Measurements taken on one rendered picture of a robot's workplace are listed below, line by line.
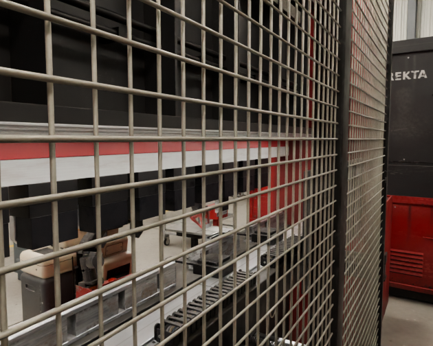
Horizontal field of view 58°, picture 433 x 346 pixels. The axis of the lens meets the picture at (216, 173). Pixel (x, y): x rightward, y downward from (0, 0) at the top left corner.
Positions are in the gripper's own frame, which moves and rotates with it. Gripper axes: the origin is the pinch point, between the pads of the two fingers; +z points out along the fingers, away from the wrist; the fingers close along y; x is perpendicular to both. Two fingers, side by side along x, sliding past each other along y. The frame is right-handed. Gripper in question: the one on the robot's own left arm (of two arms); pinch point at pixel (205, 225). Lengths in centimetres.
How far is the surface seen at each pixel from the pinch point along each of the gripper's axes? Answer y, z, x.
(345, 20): -101, -13, -107
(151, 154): -60, -27, -31
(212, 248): -15.9, 11.6, -9.5
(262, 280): -52, 27, -48
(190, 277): -33.0, 18.9, -5.7
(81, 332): -90, 18, -7
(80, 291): -52, 6, 38
